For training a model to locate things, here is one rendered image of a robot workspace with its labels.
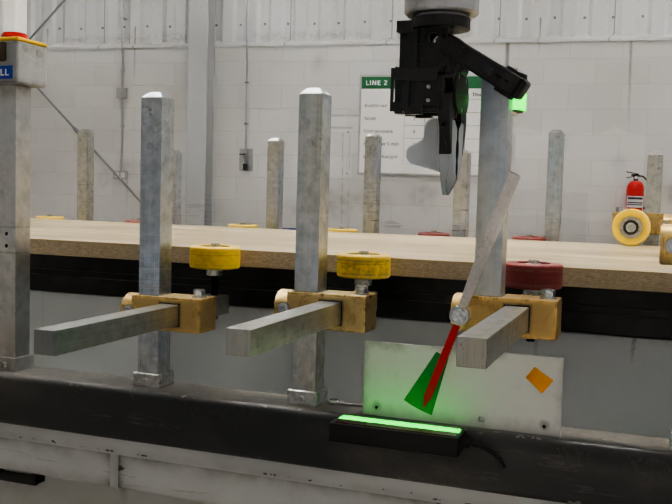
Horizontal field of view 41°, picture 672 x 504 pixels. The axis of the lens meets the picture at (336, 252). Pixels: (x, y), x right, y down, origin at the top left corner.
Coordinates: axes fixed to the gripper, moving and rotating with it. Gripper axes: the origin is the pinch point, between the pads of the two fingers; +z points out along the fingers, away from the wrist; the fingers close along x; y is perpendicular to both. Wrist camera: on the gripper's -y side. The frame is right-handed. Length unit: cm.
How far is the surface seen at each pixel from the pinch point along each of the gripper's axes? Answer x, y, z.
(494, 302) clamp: -5.4, -4.8, 14.7
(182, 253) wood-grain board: -23, 51, 12
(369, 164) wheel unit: -115, 49, -6
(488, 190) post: -6.1, -3.3, 0.5
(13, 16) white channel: -102, 153, -46
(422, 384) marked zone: -5.3, 4.2, 26.1
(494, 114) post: -6.1, -3.7, -9.1
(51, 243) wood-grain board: -23, 77, 12
